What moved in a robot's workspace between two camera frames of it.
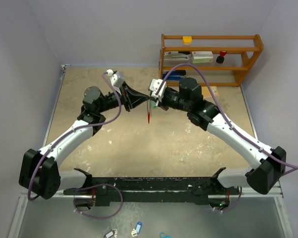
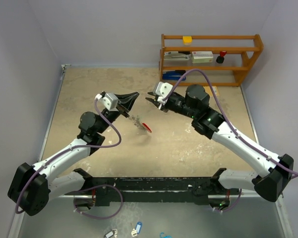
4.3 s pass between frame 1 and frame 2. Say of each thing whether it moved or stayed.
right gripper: stayed
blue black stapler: stayed
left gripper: moved
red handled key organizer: moved
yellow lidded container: stayed
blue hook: stayed
